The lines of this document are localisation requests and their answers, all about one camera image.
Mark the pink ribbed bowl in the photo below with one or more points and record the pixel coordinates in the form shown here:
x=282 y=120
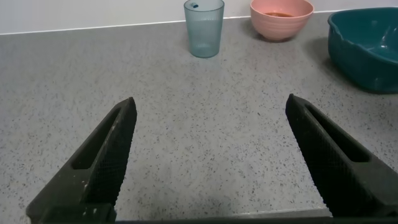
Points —
x=280 y=26

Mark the ribbed translucent blue-grey cup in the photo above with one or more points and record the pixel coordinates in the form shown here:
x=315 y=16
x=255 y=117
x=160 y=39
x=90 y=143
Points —
x=203 y=31

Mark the orange-brown liquid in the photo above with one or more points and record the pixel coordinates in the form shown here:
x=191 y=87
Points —
x=279 y=14

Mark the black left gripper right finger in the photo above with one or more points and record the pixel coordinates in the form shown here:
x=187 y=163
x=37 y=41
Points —
x=335 y=174

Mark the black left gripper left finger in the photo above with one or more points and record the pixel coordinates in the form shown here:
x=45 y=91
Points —
x=102 y=168

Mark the teal plastic basin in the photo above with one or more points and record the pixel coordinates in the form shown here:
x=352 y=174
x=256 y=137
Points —
x=363 y=59

